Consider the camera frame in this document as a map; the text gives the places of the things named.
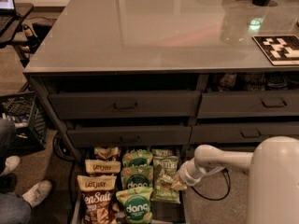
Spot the green jalapeno kettle chip bag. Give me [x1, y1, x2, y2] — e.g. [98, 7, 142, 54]
[152, 165, 180, 203]

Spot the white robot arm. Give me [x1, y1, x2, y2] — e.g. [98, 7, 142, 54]
[172, 136, 299, 224]

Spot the bottom right drawer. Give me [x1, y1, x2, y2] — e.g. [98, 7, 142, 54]
[186, 144, 258, 169]

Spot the rear green kettle chip bag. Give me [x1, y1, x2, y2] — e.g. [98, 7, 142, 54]
[151, 148, 174, 157]

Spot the front green dang chip bag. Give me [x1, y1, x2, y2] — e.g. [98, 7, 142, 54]
[116, 187, 153, 224]

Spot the green dang chip bag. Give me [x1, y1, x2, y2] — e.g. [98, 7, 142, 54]
[122, 149, 153, 167]
[116, 187, 153, 224]
[121, 165, 153, 189]

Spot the middle green dang chip bag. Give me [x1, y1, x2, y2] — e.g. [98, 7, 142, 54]
[121, 165, 153, 189]

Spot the middle left drawer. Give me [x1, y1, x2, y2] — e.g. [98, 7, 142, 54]
[67, 125, 192, 147]

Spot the rear green dang chip bag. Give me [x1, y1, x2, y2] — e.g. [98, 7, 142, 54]
[122, 149, 153, 167]

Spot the middle right drawer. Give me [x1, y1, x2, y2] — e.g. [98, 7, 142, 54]
[190, 122, 299, 144]

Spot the rear late july chip bag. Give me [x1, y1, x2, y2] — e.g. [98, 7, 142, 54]
[94, 147, 121, 161]

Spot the late july chip bag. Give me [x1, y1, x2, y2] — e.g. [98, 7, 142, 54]
[85, 160, 121, 175]
[94, 147, 121, 161]

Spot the front late july sea salt bag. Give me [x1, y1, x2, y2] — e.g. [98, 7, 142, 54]
[77, 175, 117, 224]

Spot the top left drawer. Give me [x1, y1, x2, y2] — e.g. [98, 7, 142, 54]
[49, 91, 199, 119]

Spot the middle late july chip bag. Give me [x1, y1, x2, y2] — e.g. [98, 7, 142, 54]
[85, 160, 121, 175]

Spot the top right drawer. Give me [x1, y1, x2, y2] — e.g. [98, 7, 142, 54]
[198, 90, 299, 119]

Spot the white sneaker near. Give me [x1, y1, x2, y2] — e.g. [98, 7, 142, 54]
[22, 180, 52, 208]

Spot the white sneaker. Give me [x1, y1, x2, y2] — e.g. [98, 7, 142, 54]
[22, 180, 52, 208]
[0, 156, 21, 176]

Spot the white sneaker far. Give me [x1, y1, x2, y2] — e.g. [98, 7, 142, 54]
[0, 156, 21, 176]

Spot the black plastic crate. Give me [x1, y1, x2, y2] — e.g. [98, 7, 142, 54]
[0, 91, 49, 150]

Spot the black white fiducial marker board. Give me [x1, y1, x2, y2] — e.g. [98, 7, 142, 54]
[252, 35, 299, 66]

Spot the person leg in jeans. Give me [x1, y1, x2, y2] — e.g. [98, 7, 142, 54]
[0, 119, 16, 171]

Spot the laptop computer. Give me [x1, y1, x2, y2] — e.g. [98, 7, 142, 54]
[0, 0, 17, 35]

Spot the black power cable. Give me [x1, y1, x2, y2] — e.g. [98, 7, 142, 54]
[190, 168, 232, 202]

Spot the dark grey cabinet frame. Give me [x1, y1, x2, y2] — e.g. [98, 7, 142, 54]
[29, 72, 299, 159]

